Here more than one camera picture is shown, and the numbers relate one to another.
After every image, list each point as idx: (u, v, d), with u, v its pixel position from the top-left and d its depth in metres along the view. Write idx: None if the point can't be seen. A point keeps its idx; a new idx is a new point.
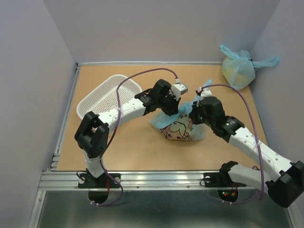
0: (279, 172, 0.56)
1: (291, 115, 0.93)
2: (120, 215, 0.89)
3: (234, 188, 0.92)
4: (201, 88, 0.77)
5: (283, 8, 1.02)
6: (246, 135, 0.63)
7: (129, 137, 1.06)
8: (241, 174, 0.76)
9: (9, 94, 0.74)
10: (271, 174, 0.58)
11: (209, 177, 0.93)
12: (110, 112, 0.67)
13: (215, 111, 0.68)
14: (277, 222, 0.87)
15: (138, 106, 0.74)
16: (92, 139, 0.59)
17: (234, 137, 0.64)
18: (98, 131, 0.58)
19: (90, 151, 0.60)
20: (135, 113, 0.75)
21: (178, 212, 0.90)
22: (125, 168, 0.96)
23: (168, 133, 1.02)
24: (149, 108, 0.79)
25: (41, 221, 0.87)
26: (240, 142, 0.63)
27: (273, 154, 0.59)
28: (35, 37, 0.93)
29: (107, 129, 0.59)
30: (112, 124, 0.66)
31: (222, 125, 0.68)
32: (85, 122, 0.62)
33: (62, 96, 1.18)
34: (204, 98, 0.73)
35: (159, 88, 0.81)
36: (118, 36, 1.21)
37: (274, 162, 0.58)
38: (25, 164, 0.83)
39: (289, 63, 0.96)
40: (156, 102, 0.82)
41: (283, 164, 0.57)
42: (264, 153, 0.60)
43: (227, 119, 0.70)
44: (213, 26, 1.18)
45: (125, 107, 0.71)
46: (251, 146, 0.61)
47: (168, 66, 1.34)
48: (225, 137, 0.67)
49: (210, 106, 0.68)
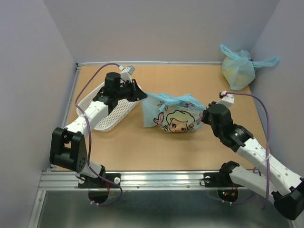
0: (289, 187, 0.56)
1: (292, 115, 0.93)
2: (120, 215, 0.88)
3: (234, 188, 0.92)
4: (224, 91, 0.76)
5: (283, 8, 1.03)
6: (255, 147, 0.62)
7: (129, 137, 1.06)
8: (244, 179, 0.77)
9: (9, 93, 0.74)
10: (280, 188, 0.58)
11: (209, 177, 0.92)
12: (78, 120, 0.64)
13: (223, 121, 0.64)
14: (277, 222, 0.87)
15: (101, 106, 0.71)
16: (71, 154, 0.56)
17: (243, 149, 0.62)
18: (74, 142, 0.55)
19: (73, 167, 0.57)
20: (101, 115, 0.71)
21: (178, 212, 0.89)
22: (124, 168, 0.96)
23: (173, 123, 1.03)
24: (111, 105, 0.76)
25: (40, 221, 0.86)
26: (249, 155, 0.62)
27: (283, 168, 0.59)
28: (35, 36, 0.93)
29: (82, 136, 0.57)
30: (84, 131, 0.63)
31: (230, 134, 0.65)
32: (55, 141, 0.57)
33: (62, 96, 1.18)
34: (212, 105, 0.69)
35: (110, 83, 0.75)
36: (118, 36, 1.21)
37: (284, 177, 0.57)
38: (25, 163, 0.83)
39: (290, 62, 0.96)
40: (115, 96, 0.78)
41: (293, 179, 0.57)
42: (274, 167, 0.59)
43: (235, 128, 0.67)
44: (213, 26, 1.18)
45: (88, 112, 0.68)
46: (261, 160, 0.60)
47: (168, 66, 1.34)
48: (232, 147, 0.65)
49: (218, 115, 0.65)
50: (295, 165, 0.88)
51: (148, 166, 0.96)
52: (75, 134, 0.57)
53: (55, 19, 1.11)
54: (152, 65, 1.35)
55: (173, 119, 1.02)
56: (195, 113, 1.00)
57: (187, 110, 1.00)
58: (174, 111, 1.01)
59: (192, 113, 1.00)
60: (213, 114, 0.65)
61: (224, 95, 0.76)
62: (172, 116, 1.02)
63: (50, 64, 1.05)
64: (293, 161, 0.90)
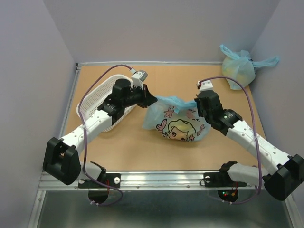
0: (277, 165, 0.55)
1: (291, 115, 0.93)
2: (120, 215, 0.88)
3: (234, 188, 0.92)
4: (199, 81, 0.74)
5: (283, 8, 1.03)
6: (243, 128, 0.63)
7: (130, 138, 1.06)
8: (240, 172, 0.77)
9: (8, 93, 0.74)
10: (269, 167, 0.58)
11: (209, 177, 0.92)
12: (75, 132, 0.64)
13: (212, 104, 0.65)
14: (277, 222, 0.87)
15: (104, 117, 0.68)
16: (62, 167, 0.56)
17: (232, 131, 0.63)
18: (66, 157, 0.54)
19: (65, 179, 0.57)
20: (103, 126, 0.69)
21: (178, 212, 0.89)
22: (125, 168, 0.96)
23: (173, 131, 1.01)
24: (117, 115, 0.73)
25: (40, 221, 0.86)
26: (238, 135, 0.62)
27: (270, 147, 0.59)
28: (35, 37, 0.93)
29: (76, 152, 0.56)
30: (80, 144, 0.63)
31: (220, 118, 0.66)
32: (49, 152, 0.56)
33: (62, 95, 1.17)
34: (202, 90, 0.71)
35: (117, 92, 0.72)
36: (118, 36, 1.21)
37: (271, 155, 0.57)
38: (25, 163, 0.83)
39: (289, 62, 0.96)
40: (122, 106, 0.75)
41: (281, 157, 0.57)
42: (262, 146, 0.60)
43: (224, 113, 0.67)
44: (213, 26, 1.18)
45: (89, 123, 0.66)
46: (250, 139, 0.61)
47: (168, 66, 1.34)
48: (223, 130, 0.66)
49: (207, 99, 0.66)
50: None
51: (149, 166, 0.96)
52: (69, 148, 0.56)
53: (55, 19, 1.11)
54: (152, 65, 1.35)
55: (174, 127, 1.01)
56: (197, 124, 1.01)
57: (190, 121, 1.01)
58: (176, 119, 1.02)
59: (194, 124, 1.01)
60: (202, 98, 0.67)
61: (199, 85, 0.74)
62: (173, 124, 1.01)
63: (50, 64, 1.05)
64: None
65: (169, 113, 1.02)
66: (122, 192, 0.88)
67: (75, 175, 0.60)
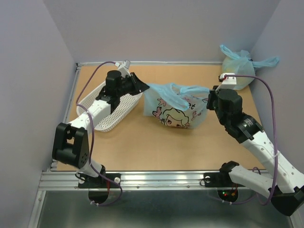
0: (293, 187, 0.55)
1: (291, 115, 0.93)
2: (120, 215, 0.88)
3: (234, 188, 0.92)
4: (224, 74, 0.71)
5: (283, 8, 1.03)
6: (263, 142, 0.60)
7: (130, 139, 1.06)
8: (242, 177, 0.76)
9: (9, 93, 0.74)
10: (282, 186, 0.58)
11: (209, 177, 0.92)
12: (81, 117, 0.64)
13: (233, 109, 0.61)
14: (277, 222, 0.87)
15: (104, 105, 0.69)
16: (73, 149, 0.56)
17: (251, 142, 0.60)
18: (77, 137, 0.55)
19: (77, 163, 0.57)
20: (103, 113, 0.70)
21: (178, 212, 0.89)
22: (125, 168, 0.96)
23: (168, 119, 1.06)
24: (114, 105, 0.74)
25: (41, 221, 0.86)
26: (257, 148, 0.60)
27: (289, 167, 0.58)
28: (35, 37, 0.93)
29: (86, 131, 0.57)
30: (87, 128, 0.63)
31: (238, 125, 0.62)
32: (59, 136, 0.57)
33: (62, 96, 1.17)
34: (223, 90, 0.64)
35: (111, 84, 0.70)
36: (118, 36, 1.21)
37: (289, 176, 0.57)
38: (25, 163, 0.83)
39: (289, 62, 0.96)
40: (117, 95, 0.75)
41: (298, 179, 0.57)
42: (280, 165, 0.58)
43: (243, 119, 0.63)
44: (213, 26, 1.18)
45: (91, 110, 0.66)
46: (269, 156, 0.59)
47: (168, 66, 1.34)
48: (239, 138, 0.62)
49: (229, 103, 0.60)
50: (295, 165, 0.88)
51: (149, 166, 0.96)
52: (79, 130, 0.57)
53: (55, 19, 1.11)
54: (152, 65, 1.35)
55: (169, 115, 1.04)
56: (189, 112, 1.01)
57: None
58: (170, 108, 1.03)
59: (187, 113, 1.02)
60: (223, 100, 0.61)
61: (223, 78, 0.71)
62: (168, 113, 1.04)
63: (50, 64, 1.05)
64: (292, 161, 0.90)
65: (163, 102, 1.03)
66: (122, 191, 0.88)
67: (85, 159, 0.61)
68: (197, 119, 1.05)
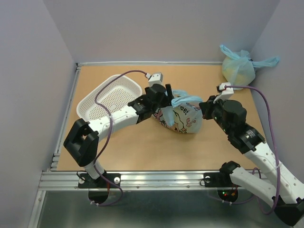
0: (296, 199, 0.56)
1: (291, 115, 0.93)
2: (120, 215, 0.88)
3: (234, 188, 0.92)
4: (223, 85, 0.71)
5: (283, 9, 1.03)
6: (265, 154, 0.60)
7: (130, 139, 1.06)
8: (244, 181, 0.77)
9: (9, 94, 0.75)
10: (285, 196, 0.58)
11: (209, 177, 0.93)
12: (102, 120, 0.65)
13: (237, 121, 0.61)
14: (277, 222, 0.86)
15: (132, 114, 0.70)
16: (81, 148, 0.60)
17: (253, 154, 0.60)
18: (88, 139, 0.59)
19: (80, 161, 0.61)
20: (128, 121, 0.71)
21: (177, 212, 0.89)
22: (125, 168, 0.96)
23: None
24: (143, 116, 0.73)
25: (41, 221, 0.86)
26: (259, 160, 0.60)
27: (291, 178, 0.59)
28: (35, 37, 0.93)
29: (97, 137, 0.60)
30: (102, 132, 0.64)
31: (241, 136, 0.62)
32: (75, 129, 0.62)
33: (62, 96, 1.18)
34: (226, 101, 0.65)
35: (152, 94, 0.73)
36: (118, 36, 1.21)
37: (292, 187, 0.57)
38: (25, 164, 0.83)
39: (289, 62, 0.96)
40: (151, 109, 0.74)
41: (300, 189, 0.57)
42: (283, 176, 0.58)
43: (245, 130, 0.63)
44: (213, 26, 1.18)
45: (116, 115, 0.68)
46: (271, 167, 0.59)
47: (168, 66, 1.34)
48: (241, 149, 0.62)
49: (234, 115, 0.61)
50: (295, 164, 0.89)
51: (149, 166, 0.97)
52: (92, 133, 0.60)
53: (55, 19, 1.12)
54: (152, 65, 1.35)
55: None
56: (185, 118, 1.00)
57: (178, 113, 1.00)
58: None
59: (182, 118, 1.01)
60: (228, 112, 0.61)
61: (223, 89, 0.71)
62: None
63: (50, 64, 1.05)
64: (292, 161, 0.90)
65: None
66: (122, 191, 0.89)
67: (89, 160, 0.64)
68: (193, 126, 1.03)
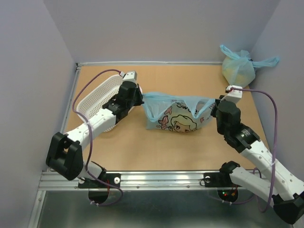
0: (293, 194, 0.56)
1: (291, 115, 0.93)
2: (120, 215, 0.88)
3: (234, 188, 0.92)
4: (230, 87, 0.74)
5: (283, 9, 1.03)
6: (261, 151, 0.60)
7: (131, 139, 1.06)
8: (244, 180, 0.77)
9: (9, 93, 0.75)
10: (282, 193, 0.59)
11: (209, 177, 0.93)
12: (80, 128, 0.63)
13: (232, 121, 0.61)
14: (277, 223, 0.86)
15: (109, 116, 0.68)
16: (66, 161, 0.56)
17: (249, 151, 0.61)
18: (71, 152, 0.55)
19: (68, 175, 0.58)
20: (108, 124, 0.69)
21: (177, 212, 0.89)
22: (124, 168, 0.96)
23: (177, 125, 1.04)
24: (120, 115, 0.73)
25: (40, 221, 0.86)
26: (255, 157, 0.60)
27: (287, 175, 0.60)
28: (34, 37, 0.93)
29: (80, 147, 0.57)
30: (84, 140, 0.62)
31: (236, 135, 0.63)
32: (54, 146, 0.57)
33: (62, 96, 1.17)
34: (222, 101, 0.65)
35: (124, 92, 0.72)
36: (118, 36, 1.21)
37: (288, 183, 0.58)
38: (25, 163, 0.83)
39: (289, 62, 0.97)
40: (126, 106, 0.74)
41: (297, 185, 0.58)
42: (279, 172, 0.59)
43: (241, 129, 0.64)
44: (213, 26, 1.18)
45: (93, 120, 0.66)
46: (267, 164, 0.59)
47: (168, 66, 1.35)
48: (237, 148, 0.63)
49: (228, 114, 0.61)
50: (295, 164, 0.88)
51: (149, 166, 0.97)
52: (73, 144, 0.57)
53: (55, 19, 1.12)
54: (152, 65, 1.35)
55: (177, 122, 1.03)
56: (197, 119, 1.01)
57: (188, 115, 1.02)
58: (176, 114, 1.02)
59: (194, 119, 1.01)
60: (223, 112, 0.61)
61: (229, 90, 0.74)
62: (176, 119, 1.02)
63: (50, 64, 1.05)
64: (292, 162, 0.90)
65: (169, 110, 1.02)
66: (122, 192, 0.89)
67: (78, 171, 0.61)
68: (204, 122, 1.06)
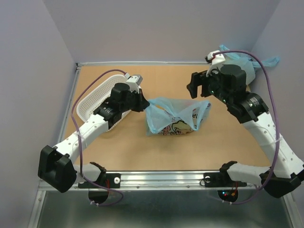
0: (290, 174, 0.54)
1: (291, 115, 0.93)
2: (120, 215, 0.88)
3: (234, 188, 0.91)
4: (212, 53, 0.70)
5: (282, 9, 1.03)
6: (267, 125, 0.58)
7: (131, 138, 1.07)
8: (238, 171, 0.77)
9: (9, 93, 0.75)
10: (279, 171, 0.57)
11: (209, 177, 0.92)
12: (70, 139, 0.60)
13: (236, 86, 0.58)
14: (277, 222, 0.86)
15: (100, 122, 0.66)
16: (57, 175, 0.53)
17: (254, 124, 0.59)
18: (60, 166, 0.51)
19: (60, 188, 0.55)
20: (99, 130, 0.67)
21: (177, 212, 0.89)
22: (124, 168, 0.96)
23: (178, 130, 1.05)
24: (113, 119, 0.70)
25: (40, 221, 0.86)
26: (260, 131, 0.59)
27: (289, 153, 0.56)
28: (34, 38, 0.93)
29: (70, 160, 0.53)
30: (74, 152, 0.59)
31: (242, 103, 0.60)
32: (42, 160, 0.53)
33: (62, 96, 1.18)
34: (227, 65, 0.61)
35: (116, 95, 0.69)
36: (118, 36, 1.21)
37: (288, 162, 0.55)
38: (25, 163, 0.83)
39: (289, 62, 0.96)
40: (119, 109, 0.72)
41: (296, 165, 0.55)
42: (281, 150, 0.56)
43: (249, 98, 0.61)
44: (213, 26, 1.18)
45: (83, 129, 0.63)
46: (271, 139, 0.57)
47: (167, 67, 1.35)
48: (242, 118, 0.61)
49: (232, 79, 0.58)
50: None
51: (148, 166, 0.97)
52: (63, 157, 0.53)
53: (55, 20, 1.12)
54: (152, 65, 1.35)
55: (178, 128, 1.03)
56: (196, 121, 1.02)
57: None
58: (177, 121, 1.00)
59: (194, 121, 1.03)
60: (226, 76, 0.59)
61: (211, 57, 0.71)
62: (176, 125, 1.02)
63: (50, 64, 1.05)
64: None
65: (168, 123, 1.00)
66: (122, 194, 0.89)
67: (71, 182, 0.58)
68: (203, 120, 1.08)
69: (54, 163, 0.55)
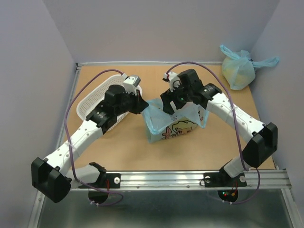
0: (251, 132, 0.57)
1: (291, 114, 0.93)
2: (120, 215, 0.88)
3: (234, 188, 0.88)
4: (166, 74, 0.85)
5: (282, 9, 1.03)
6: (222, 101, 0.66)
7: (131, 138, 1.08)
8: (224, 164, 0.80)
9: (9, 93, 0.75)
10: (245, 136, 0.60)
11: (209, 177, 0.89)
12: (61, 150, 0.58)
13: (190, 80, 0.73)
14: (277, 222, 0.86)
15: (92, 129, 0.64)
16: (49, 187, 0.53)
17: (211, 103, 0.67)
18: (51, 179, 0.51)
19: (54, 198, 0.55)
20: (92, 138, 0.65)
21: (177, 212, 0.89)
22: (124, 168, 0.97)
23: (178, 130, 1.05)
24: (107, 124, 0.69)
25: (40, 221, 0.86)
26: (217, 107, 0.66)
27: (247, 117, 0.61)
28: (34, 38, 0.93)
29: (60, 174, 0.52)
30: (65, 164, 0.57)
31: (199, 91, 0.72)
32: (34, 172, 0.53)
33: (62, 96, 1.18)
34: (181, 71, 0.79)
35: (110, 99, 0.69)
36: (118, 36, 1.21)
37: (247, 124, 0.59)
38: (25, 163, 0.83)
39: (289, 62, 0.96)
40: (114, 113, 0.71)
41: (256, 125, 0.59)
42: (239, 116, 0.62)
43: (205, 87, 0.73)
44: (213, 26, 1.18)
45: (75, 138, 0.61)
46: (228, 110, 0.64)
47: (167, 66, 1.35)
48: (204, 103, 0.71)
49: (185, 76, 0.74)
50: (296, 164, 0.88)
51: (148, 166, 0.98)
52: (54, 170, 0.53)
53: (55, 20, 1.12)
54: (152, 65, 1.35)
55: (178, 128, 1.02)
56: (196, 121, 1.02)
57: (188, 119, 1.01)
58: (177, 121, 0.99)
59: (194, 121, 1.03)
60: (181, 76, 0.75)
61: (166, 76, 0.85)
62: (176, 125, 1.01)
63: (50, 64, 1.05)
64: (293, 161, 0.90)
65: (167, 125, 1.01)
66: (122, 196, 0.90)
67: (65, 193, 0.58)
68: None
69: (47, 174, 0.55)
